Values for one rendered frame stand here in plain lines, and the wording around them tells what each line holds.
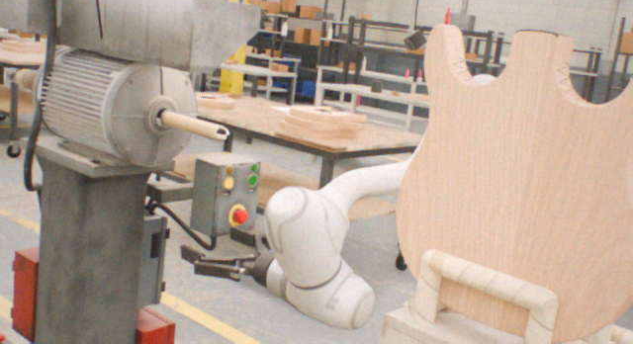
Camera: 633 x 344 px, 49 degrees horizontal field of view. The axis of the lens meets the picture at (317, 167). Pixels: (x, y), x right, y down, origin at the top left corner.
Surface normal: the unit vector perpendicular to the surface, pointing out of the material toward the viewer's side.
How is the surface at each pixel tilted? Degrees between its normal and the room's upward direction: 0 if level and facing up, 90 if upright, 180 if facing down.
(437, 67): 90
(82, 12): 90
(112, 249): 90
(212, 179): 90
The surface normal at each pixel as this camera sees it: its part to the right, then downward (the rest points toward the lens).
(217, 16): 0.75, 0.21
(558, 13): -0.65, 0.07
